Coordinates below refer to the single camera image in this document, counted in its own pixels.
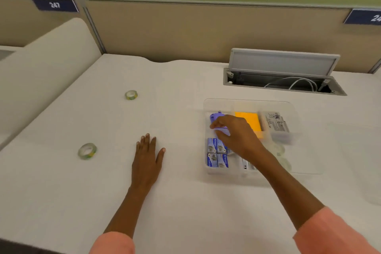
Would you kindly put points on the person's left middle finger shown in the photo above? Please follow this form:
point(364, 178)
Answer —
point(147, 143)

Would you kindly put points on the person's left forearm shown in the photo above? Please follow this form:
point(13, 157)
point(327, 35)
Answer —
point(131, 209)

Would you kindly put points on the pink sleeve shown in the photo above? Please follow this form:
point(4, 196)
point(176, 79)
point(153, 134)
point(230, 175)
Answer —
point(113, 243)
point(330, 233)

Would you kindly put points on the person's right forearm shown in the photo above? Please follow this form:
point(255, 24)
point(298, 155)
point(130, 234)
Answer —
point(285, 191)

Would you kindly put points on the person's right thumb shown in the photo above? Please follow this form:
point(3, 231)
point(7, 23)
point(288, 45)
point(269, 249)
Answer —
point(221, 136)

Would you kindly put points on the person's right hand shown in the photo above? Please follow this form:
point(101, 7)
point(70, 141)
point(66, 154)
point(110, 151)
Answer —
point(241, 137)

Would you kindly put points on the beige partition panel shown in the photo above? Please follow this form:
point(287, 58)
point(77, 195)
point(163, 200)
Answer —
point(193, 30)
point(17, 27)

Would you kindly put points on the blue number sign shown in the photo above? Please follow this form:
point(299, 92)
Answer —
point(55, 5)
point(364, 17)

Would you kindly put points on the person's left hand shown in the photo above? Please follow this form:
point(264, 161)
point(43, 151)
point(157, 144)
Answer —
point(144, 167)

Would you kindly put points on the clear plastic organizer tray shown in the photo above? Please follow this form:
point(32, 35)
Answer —
point(293, 119)

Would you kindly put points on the purple stapler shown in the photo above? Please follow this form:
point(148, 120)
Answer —
point(215, 117)

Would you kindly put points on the silver metal clips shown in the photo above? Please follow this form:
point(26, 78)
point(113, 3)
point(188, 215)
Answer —
point(246, 164)

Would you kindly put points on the person's left thumb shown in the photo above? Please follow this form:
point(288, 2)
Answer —
point(160, 155)

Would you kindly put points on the green patterned tape roll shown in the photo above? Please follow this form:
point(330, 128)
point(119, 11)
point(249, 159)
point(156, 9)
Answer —
point(87, 151)
point(131, 95)

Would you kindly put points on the white curved desk divider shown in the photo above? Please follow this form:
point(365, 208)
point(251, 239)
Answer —
point(50, 66)

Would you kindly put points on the clear tape roll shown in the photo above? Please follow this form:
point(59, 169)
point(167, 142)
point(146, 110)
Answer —
point(278, 149)

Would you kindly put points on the pink right sleeve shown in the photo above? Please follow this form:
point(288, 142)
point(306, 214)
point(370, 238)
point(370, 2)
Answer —
point(330, 233)

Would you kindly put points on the pink left sleeve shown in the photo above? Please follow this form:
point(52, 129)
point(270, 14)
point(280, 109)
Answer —
point(113, 243)

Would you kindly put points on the person's left little finger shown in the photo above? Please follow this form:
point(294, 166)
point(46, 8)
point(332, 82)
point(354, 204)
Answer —
point(138, 148)

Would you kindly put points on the small blue staples box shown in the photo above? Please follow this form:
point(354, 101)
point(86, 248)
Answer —
point(212, 160)
point(221, 147)
point(223, 161)
point(212, 145)

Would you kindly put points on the orange sticky note pad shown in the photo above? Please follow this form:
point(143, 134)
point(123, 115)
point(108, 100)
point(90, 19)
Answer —
point(253, 119)

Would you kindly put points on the white grey staples box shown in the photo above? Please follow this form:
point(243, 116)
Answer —
point(276, 124)

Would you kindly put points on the grey partition post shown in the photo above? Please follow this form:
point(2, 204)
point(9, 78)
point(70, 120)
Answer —
point(93, 29)

